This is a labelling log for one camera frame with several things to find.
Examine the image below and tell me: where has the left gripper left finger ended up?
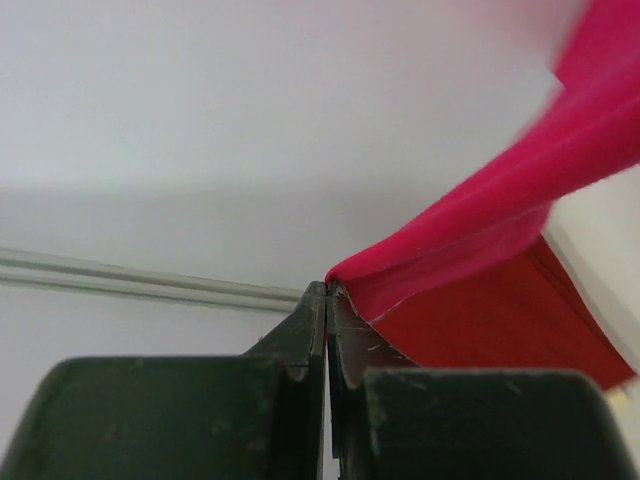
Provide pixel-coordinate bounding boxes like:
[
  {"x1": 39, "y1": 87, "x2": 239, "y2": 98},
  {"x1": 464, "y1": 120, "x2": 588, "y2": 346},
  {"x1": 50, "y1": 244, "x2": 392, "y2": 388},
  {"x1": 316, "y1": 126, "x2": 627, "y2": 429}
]
[{"x1": 1, "y1": 282, "x2": 326, "y2": 479}]

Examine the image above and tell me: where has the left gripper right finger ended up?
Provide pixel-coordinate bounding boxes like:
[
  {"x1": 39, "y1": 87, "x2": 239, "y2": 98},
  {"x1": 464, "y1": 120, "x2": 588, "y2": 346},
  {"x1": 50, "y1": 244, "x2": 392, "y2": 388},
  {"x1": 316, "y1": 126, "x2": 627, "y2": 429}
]
[{"x1": 326, "y1": 282, "x2": 639, "y2": 479}]

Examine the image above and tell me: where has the bright pink-red t shirt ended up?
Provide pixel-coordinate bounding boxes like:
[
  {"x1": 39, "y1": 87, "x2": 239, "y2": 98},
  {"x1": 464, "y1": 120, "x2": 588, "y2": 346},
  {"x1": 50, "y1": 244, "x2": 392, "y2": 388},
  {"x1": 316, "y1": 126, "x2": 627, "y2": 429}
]
[{"x1": 327, "y1": 1, "x2": 639, "y2": 320}]

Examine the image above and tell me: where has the folded dark red t shirt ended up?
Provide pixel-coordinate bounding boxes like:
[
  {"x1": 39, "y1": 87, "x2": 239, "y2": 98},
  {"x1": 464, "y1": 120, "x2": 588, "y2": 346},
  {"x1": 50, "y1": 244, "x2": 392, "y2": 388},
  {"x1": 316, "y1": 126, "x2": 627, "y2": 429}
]
[{"x1": 374, "y1": 238, "x2": 636, "y2": 390}]

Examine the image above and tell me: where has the left aluminium corner post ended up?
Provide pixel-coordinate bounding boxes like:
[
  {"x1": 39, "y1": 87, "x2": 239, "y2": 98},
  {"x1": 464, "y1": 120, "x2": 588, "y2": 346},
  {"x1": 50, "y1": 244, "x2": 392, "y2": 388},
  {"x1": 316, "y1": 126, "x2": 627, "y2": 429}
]
[{"x1": 1, "y1": 248, "x2": 302, "y2": 312}]

